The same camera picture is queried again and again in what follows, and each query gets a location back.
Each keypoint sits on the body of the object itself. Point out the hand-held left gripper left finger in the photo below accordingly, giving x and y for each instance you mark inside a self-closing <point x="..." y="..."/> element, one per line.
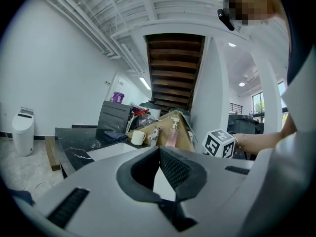
<point x="103" y="186"/>

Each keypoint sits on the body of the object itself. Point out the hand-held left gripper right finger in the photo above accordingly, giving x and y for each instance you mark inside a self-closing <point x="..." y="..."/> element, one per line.
<point x="217" y="181"/>

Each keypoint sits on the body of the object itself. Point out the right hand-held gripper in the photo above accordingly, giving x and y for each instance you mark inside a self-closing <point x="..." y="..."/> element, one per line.
<point x="218" y="143"/>

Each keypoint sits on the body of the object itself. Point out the pink pump bottle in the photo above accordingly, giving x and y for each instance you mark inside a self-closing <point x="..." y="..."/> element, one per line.
<point x="172" y="137"/>

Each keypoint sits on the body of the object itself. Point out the person's right forearm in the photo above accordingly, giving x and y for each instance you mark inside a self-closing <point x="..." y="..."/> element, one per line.
<point x="261" y="141"/>

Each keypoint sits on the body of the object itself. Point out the gold bangle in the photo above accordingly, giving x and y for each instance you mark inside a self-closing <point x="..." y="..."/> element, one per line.
<point x="238" y="142"/>

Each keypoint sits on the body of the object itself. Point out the white sink basin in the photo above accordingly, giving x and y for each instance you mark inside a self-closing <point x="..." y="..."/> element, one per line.
<point x="111" y="152"/>

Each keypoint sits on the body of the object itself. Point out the cardboard box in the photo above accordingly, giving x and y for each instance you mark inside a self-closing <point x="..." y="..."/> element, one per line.
<point x="184" y="132"/>

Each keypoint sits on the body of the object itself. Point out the black metal railing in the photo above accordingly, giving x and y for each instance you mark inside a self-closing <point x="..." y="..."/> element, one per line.
<point x="235" y="107"/>

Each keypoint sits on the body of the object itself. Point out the white grey-lidded appliance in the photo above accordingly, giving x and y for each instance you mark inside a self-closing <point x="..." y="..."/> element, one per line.
<point x="184" y="115"/>
<point x="150" y="108"/>

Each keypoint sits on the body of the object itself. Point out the black marble vanity counter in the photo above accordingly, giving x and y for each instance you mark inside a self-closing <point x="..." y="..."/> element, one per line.
<point x="76" y="144"/>

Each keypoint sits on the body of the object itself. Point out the navy cloth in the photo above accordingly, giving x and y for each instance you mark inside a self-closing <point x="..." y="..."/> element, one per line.
<point x="116" y="135"/>

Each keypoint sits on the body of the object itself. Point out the large window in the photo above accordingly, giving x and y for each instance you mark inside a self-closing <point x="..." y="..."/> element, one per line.
<point x="259" y="105"/>

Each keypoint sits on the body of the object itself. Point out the cream cup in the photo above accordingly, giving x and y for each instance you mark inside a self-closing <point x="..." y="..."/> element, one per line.
<point x="137" y="137"/>

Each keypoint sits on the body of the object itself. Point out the wooden planks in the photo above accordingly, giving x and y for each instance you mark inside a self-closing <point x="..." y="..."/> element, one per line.
<point x="53" y="154"/>

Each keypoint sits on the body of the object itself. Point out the round ceiling lamp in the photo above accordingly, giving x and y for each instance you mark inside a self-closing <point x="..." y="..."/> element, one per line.
<point x="242" y="84"/>
<point x="232" y="44"/>

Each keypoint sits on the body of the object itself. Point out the black oven appliance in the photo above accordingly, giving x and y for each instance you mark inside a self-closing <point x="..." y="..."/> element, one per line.
<point x="113" y="117"/>

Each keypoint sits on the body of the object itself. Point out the red ribbon item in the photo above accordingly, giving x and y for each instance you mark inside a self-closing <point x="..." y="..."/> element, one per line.
<point x="140" y="110"/>

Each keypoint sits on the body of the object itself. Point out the wooden staircase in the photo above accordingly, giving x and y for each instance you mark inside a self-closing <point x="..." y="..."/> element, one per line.
<point x="174" y="70"/>

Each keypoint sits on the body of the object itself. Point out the purple container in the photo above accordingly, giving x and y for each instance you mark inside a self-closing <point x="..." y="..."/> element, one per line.
<point x="118" y="97"/>

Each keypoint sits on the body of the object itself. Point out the ceiling tube lamp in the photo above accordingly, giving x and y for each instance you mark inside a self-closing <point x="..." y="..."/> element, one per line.
<point x="145" y="83"/>

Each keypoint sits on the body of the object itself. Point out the white toilet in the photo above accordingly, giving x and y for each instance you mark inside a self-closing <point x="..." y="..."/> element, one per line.
<point x="23" y="134"/>

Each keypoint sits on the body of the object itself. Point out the white door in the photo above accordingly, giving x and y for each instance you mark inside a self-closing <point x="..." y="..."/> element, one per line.
<point x="123" y="88"/>

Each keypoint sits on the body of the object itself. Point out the person's dark top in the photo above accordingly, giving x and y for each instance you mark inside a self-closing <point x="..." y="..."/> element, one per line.
<point x="301" y="58"/>

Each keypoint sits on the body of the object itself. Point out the person's head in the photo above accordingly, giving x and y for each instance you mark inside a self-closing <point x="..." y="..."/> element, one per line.
<point x="247" y="4"/>

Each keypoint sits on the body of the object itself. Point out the black head-mounted camera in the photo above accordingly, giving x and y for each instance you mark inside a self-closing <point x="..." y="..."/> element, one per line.
<point x="225" y="20"/>

